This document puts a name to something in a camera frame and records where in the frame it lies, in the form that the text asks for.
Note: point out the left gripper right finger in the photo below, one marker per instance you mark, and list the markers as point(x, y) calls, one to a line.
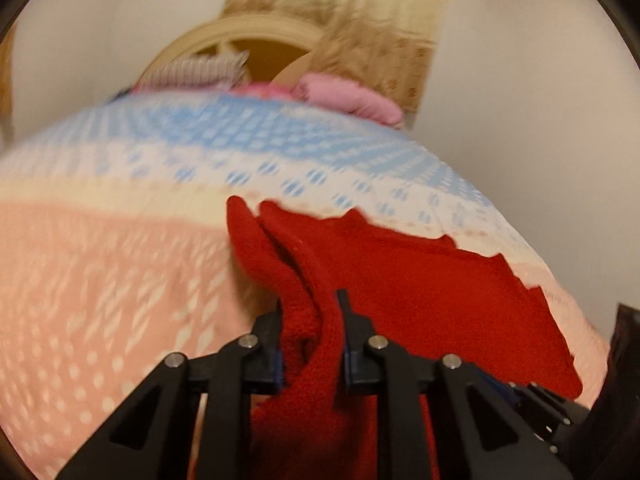
point(425, 412)

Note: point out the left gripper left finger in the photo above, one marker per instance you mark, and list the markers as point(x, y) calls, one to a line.
point(189, 418)

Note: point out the red knitted sweater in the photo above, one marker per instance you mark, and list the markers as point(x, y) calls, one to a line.
point(426, 294)

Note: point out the dark wooden footboard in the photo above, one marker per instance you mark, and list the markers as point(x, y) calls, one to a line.
point(606, 444)

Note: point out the polka dot bed quilt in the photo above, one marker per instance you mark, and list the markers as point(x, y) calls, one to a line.
point(114, 248)

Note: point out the pink bed sheet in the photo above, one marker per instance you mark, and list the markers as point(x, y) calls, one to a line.
point(264, 91)

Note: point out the pink pillow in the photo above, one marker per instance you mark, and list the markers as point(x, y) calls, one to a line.
point(348, 97)

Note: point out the striped pillow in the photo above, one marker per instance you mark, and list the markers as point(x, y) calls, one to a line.
point(199, 71)

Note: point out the beige side window curtain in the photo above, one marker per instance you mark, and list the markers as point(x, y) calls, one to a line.
point(6, 88)

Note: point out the right beige curtain panel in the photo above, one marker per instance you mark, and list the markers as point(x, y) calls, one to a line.
point(385, 45)

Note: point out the cream wooden headboard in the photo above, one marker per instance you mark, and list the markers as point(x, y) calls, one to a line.
point(280, 47)

